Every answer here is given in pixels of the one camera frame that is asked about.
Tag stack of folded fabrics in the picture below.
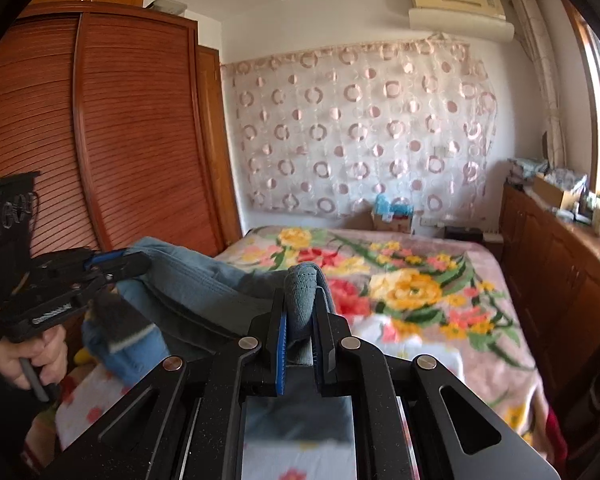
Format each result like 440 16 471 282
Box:
507 156 548 186

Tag grey folded garment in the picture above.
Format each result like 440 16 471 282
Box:
107 327 153 353

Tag person's left hand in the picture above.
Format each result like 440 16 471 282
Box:
0 327 70 392

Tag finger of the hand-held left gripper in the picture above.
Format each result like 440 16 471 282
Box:
82 247 133 273
97 252 153 285

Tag red cloth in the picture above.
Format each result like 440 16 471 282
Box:
540 405 568 471

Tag wooden slatted wardrobe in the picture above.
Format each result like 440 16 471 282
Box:
0 2 243 311

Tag circle patterned sheer curtain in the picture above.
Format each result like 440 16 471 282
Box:
220 42 498 218

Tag grey-blue pants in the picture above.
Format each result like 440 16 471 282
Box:
115 237 333 368

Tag small brown cardboard box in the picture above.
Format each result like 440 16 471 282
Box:
371 210 413 233

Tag flat open cardboard box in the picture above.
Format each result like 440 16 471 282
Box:
532 174 576 209

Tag wooden cabinet counter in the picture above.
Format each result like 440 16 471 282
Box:
500 182 600 411

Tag floral blanket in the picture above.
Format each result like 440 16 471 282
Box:
215 225 556 461

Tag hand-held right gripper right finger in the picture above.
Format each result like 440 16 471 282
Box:
312 305 561 480

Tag black box device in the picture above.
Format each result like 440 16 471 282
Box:
444 225 485 242

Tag black folded pants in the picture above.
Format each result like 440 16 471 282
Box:
91 292 156 356

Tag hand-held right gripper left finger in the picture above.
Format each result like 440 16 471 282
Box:
40 302 288 480

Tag grey white flat box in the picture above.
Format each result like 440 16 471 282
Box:
145 0 187 15

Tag beige window curtain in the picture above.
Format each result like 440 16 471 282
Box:
510 0 567 163

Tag strawberry print sheet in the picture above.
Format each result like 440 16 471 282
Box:
25 310 466 480

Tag folded blue jeans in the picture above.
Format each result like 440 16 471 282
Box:
82 320 173 386

